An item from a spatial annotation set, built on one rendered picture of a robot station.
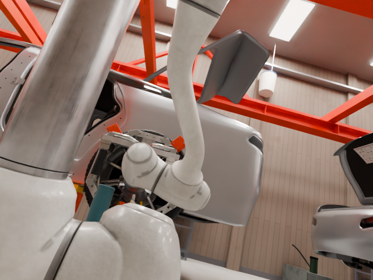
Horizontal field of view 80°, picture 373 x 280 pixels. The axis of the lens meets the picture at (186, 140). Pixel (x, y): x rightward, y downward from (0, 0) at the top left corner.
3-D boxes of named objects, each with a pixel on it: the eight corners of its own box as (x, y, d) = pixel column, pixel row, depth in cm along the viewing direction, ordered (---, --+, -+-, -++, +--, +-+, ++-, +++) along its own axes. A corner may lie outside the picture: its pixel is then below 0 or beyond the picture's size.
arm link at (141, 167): (114, 180, 73) (150, 199, 72) (113, 157, 60) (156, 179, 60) (132, 155, 79) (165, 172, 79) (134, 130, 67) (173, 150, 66)
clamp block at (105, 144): (112, 154, 120) (115, 145, 122) (108, 149, 112) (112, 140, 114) (102, 151, 120) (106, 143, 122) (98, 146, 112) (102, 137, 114)
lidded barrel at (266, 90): (261, 86, 623) (263, 68, 645) (253, 95, 670) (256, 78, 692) (278, 91, 624) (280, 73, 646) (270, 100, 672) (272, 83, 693)
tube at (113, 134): (142, 154, 136) (147, 138, 139) (139, 144, 118) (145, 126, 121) (114, 146, 135) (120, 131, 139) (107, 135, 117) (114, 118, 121)
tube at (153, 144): (174, 163, 136) (178, 146, 140) (175, 154, 118) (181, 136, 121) (146, 155, 136) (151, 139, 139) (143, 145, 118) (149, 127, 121)
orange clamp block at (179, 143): (176, 154, 145) (186, 146, 148) (176, 151, 138) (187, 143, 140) (169, 146, 146) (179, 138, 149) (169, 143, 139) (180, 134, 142)
